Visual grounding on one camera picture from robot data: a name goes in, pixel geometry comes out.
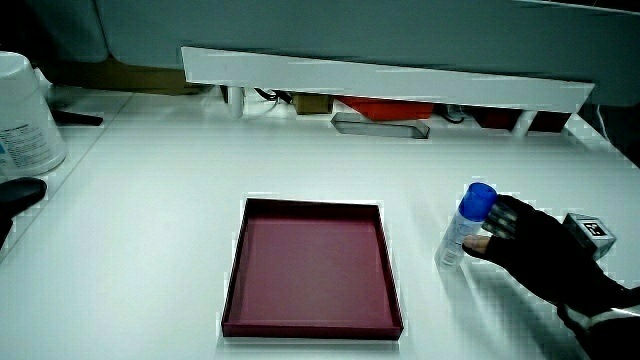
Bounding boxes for person's right forearm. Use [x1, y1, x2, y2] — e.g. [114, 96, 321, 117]
[556, 285, 640, 360]

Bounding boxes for glue bottle with blue cap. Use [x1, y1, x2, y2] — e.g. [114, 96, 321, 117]
[434, 181, 499, 274]

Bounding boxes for black flat object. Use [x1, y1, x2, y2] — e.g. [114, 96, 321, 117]
[50, 109, 104, 127]

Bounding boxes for brown cardboard box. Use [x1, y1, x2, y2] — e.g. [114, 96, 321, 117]
[292, 93, 334, 116]

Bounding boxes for white desk shelf riser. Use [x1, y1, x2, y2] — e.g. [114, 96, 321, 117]
[180, 45, 596, 137]

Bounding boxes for dark red box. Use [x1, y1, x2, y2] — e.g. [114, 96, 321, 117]
[467, 105, 572, 134]

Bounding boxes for orange box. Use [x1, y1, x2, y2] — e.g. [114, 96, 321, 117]
[335, 96, 435, 122]

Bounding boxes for black cable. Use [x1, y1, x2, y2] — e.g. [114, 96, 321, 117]
[253, 87, 294, 105]

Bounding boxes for white desk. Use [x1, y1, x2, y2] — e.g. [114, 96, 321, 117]
[0, 84, 640, 360]

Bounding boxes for person's right hand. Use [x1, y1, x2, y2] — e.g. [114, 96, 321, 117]
[462, 194, 632, 307]

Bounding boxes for metal rectangular frame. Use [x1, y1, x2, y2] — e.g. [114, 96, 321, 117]
[330, 111, 431, 140]

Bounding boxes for white plastic tub with label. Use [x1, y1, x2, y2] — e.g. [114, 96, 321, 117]
[0, 50, 68, 177]

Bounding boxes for black rounded object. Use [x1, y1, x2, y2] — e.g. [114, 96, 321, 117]
[0, 176, 49, 250]

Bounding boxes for brown cardboard sheet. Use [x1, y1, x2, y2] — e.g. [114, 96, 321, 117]
[47, 57, 214, 97]

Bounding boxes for maroon shallow tray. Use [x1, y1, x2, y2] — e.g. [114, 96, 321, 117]
[220, 197, 405, 341]

